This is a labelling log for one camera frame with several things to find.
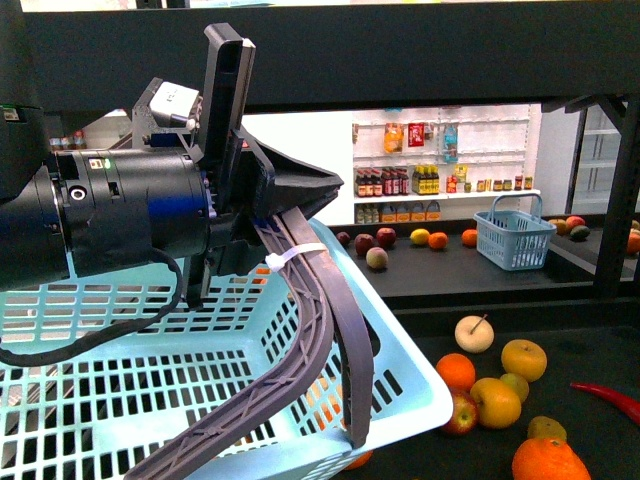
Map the tangerine far shelf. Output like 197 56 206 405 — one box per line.
428 232 449 251

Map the small blue basket far shelf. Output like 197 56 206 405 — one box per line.
474 192 557 271

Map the small tangerine centre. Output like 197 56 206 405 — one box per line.
435 353 476 392

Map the black shelf post right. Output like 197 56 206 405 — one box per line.
542 93 639 299

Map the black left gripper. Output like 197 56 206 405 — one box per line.
185 23 344 309

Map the dark plum far shelf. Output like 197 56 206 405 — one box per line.
336 231 351 247

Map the yellow lemon far shelf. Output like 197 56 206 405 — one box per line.
410 228 430 246

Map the brown kiwi upper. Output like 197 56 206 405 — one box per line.
500 373 530 403

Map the brown kiwi lower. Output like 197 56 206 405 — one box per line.
527 415 568 442

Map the peach on far shelf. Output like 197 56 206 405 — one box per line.
365 247 389 271

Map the brown kiwi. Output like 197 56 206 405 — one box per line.
500 373 530 403
527 415 568 442

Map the orange beside small basket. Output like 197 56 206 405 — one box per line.
461 229 478 248

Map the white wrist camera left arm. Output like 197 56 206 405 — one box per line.
132 77 201 151

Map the dark red apple far right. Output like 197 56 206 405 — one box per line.
376 227 397 250

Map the large light blue basket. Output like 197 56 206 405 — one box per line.
1 221 452 479

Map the dark red apple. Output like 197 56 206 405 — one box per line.
354 233 375 257
376 227 397 250

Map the white wall shelf with bottles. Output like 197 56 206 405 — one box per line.
352 104 541 224

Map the white round pear with stem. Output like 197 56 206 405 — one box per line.
454 314 495 354

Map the large orange front centre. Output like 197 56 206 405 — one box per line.
511 438 591 480

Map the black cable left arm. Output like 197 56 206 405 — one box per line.
0 245 185 369

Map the dark red apple far left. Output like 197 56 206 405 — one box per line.
354 233 375 257

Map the red chili pepper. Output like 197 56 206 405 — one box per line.
570 382 640 425

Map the white zip tie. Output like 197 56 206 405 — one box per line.
265 242 328 272

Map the red yellow apple centre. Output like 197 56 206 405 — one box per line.
439 388 479 436

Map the golden apple upper right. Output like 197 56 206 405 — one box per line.
501 339 548 383

